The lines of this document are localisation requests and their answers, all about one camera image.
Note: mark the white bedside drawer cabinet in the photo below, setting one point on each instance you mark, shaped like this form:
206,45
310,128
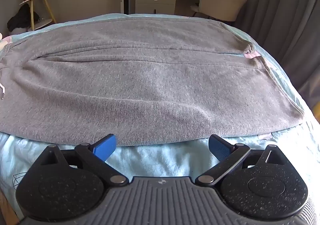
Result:
155,6

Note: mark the yellow-legged side table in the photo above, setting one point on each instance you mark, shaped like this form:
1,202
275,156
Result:
40,13

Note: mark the light blue bed sheet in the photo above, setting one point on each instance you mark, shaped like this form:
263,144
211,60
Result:
300,145

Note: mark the grey sweatpants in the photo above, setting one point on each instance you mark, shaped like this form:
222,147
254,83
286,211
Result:
147,80

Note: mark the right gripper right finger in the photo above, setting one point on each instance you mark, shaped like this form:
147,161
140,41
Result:
259,184

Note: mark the black clothes pile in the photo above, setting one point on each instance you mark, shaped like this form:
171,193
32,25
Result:
22,19

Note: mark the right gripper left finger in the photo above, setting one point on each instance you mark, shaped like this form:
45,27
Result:
64,184

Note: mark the grey window curtain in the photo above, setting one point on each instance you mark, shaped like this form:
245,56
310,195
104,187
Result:
289,31

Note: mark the cream shell-back chair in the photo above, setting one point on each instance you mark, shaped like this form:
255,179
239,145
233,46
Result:
223,10

